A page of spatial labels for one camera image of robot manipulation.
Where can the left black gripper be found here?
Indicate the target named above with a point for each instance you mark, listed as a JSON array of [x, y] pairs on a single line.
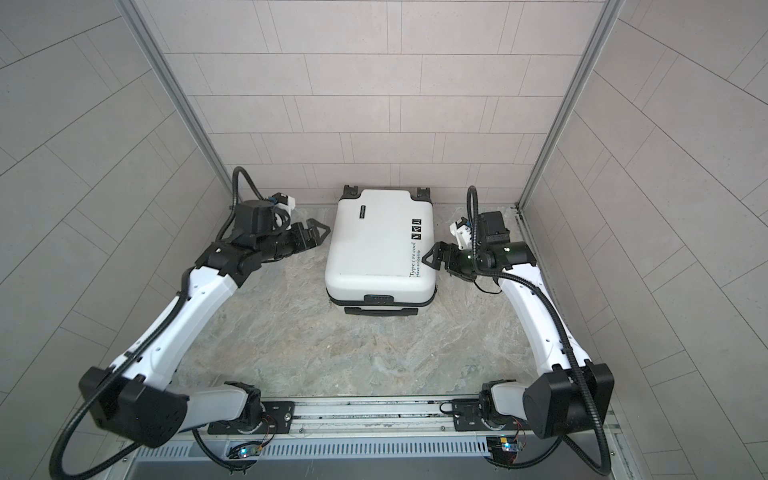
[[311, 241]]

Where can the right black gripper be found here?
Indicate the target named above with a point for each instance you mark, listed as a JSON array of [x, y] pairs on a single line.
[[452, 264]]

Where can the white black-lined carry-on suitcase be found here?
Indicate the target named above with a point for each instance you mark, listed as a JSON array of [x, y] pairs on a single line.
[[374, 266]]

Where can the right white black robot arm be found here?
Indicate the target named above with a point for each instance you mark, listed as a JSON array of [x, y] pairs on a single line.
[[546, 348]]

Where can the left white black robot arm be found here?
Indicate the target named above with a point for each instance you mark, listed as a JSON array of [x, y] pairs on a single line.
[[154, 358]]

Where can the right green circuit board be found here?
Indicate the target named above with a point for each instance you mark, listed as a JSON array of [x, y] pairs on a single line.
[[504, 450]]

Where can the green circuit board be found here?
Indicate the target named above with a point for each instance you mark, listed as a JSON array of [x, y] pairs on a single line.
[[504, 450], [245, 451]]

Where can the left green circuit board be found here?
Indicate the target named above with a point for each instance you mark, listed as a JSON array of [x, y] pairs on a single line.
[[245, 451]]

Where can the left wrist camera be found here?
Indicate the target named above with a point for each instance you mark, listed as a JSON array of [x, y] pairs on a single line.
[[284, 202]]

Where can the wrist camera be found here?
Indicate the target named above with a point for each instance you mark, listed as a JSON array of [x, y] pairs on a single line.
[[284, 202], [462, 233]]

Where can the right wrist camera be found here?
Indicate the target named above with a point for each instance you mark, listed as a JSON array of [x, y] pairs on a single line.
[[462, 233]]

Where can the left aluminium corner post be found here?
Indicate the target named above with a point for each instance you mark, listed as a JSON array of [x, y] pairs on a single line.
[[152, 52]]

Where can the aluminium corner post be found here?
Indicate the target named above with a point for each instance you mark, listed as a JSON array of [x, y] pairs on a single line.
[[605, 22], [152, 52]]

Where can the aluminium mounting rail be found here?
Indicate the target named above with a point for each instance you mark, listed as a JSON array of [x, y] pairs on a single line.
[[366, 417]]

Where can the right aluminium corner post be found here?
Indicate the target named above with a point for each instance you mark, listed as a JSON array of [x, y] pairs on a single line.
[[605, 22]]

